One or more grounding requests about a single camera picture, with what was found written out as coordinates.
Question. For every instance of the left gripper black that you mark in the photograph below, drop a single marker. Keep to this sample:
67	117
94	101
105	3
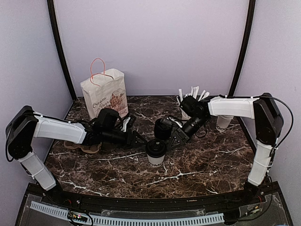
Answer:
131	144

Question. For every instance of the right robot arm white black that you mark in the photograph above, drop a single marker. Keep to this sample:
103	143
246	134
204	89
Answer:
262	109

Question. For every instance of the stack of white paper cups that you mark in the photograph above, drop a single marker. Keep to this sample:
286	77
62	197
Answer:
223	122

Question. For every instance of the single black cup lid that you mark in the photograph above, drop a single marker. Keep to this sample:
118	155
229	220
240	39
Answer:
156	148

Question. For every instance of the black front table rail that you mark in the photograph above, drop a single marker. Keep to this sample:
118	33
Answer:
219	202

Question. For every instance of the single white paper cup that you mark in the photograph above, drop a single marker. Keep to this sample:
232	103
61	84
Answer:
156	161

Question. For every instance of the white paper takeout bag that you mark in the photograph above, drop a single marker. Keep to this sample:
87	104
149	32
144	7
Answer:
105	90

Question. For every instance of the white cup holding straws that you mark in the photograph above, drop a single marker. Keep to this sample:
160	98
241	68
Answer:
185	116

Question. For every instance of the brown pulp cup carrier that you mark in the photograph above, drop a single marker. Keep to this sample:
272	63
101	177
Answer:
86	149

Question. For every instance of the stack of black lids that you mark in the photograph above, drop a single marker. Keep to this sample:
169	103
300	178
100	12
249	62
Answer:
163	129

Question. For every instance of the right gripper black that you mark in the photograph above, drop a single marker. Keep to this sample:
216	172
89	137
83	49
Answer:
183	136

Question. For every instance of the right black frame post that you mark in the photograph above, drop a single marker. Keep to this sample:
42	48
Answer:
244	45

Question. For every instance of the grey slotted cable duct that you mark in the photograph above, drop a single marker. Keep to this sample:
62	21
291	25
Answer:
129	218

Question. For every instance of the bundle of wrapped white straws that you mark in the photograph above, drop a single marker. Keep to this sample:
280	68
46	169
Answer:
194	93

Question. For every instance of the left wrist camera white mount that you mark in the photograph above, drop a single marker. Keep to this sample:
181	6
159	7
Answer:
128	123

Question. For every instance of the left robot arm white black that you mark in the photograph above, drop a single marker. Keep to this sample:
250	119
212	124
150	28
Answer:
107	127

